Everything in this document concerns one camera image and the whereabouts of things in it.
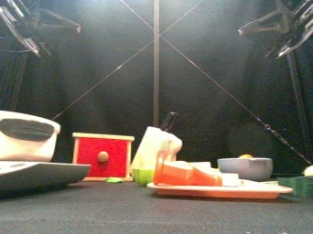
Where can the orange ball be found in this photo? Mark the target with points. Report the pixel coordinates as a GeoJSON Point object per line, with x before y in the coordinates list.
{"type": "Point", "coordinates": [245, 156]}

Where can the red wooden box with knob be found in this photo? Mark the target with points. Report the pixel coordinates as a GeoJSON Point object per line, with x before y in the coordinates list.
{"type": "Point", "coordinates": [87, 152]}

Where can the grey bowl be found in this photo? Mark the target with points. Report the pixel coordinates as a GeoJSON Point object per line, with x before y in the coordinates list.
{"type": "Point", "coordinates": [246, 169]}

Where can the pale yellow round toy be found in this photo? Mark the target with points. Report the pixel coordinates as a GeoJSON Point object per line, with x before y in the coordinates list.
{"type": "Point", "coordinates": [309, 171]}

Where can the grey flat appliance base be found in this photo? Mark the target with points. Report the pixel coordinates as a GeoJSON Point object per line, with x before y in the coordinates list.
{"type": "Point", "coordinates": [40, 175]}

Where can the white printed carton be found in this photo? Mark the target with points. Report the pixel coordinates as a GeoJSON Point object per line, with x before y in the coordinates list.
{"type": "Point", "coordinates": [202, 165]}

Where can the dark green box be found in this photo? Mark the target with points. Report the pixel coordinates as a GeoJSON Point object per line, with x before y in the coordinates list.
{"type": "Point", "coordinates": [297, 186]}

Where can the small green toy piece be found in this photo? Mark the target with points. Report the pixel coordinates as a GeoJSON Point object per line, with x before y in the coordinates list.
{"type": "Point", "coordinates": [115, 180]}

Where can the green small cup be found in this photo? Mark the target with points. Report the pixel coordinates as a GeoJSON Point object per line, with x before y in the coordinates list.
{"type": "Point", "coordinates": [142, 176]}

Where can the slanted black frame pole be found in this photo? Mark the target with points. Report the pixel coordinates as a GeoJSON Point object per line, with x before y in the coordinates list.
{"type": "Point", "coordinates": [297, 106]}

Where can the vertical metal frame pole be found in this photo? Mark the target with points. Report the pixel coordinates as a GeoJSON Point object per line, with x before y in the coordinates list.
{"type": "Point", "coordinates": [156, 76]}

